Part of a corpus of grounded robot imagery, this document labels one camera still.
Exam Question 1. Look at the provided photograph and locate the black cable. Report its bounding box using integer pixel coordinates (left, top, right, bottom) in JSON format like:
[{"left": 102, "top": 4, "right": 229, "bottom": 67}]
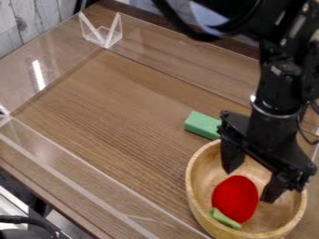
[{"left": 295, "top": 99, "right": 319, "bottom": 147}]

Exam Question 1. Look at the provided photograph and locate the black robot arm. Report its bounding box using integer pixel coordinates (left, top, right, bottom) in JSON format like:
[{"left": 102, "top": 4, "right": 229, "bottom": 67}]
[{"left": 152, "top": 0, "right": 319, "bottom": 203}]

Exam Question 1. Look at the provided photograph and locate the wooden bowl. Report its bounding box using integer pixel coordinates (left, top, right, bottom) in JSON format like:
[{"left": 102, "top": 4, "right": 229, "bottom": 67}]
[{"left": 185, "top": 140, "right": 308, "bottom": 239}]

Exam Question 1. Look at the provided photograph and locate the green foam block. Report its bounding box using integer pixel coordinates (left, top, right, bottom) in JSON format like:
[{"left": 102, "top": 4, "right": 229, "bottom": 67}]
[{"left": 184, "top": 111, "right": 221, "bottom": 140}]

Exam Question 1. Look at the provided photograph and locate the black metal table bracket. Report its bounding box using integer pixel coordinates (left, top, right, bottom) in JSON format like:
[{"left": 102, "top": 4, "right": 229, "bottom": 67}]
[{"left": 28, "top": 208, "right": 62, "bottom": 239}]

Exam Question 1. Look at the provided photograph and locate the clear acrylic enclosure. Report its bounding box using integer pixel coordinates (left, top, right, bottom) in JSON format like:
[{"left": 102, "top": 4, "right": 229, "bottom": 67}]
[{"left": 0, "top": 10, "right": 319, "bottom": 239}]

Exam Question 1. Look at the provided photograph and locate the red plush strawberry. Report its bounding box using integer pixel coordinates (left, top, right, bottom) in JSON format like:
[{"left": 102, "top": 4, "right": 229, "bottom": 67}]
[{"left": 209, "top": 176, "right": 259, "bottom": 230}]

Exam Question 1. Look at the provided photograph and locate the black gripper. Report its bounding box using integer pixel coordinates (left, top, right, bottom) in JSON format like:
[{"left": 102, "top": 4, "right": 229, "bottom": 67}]
[{"left": 217, "top": 102, "right": 317, "bottom": 204}]

